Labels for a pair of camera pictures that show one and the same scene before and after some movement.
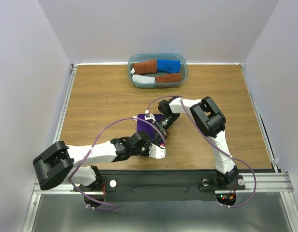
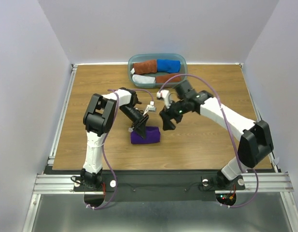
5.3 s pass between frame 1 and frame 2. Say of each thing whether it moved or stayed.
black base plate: stayed
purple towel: moved
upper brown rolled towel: stayed
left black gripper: moved
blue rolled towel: stayed
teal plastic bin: stayed
